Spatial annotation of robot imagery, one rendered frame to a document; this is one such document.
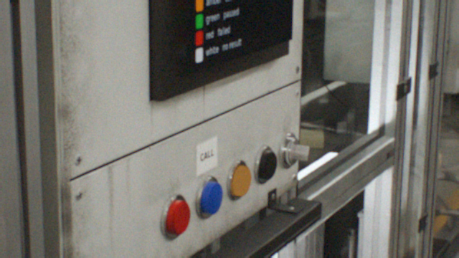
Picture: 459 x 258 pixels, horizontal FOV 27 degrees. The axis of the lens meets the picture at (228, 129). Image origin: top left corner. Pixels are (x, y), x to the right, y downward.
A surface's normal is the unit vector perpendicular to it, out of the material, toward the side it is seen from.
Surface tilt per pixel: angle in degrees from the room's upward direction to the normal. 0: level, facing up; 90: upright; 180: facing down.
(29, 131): 90
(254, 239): 0
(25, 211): 90
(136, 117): 90
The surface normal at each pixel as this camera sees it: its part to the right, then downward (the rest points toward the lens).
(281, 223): 0.01, -0.97
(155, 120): 0.89, 0.13
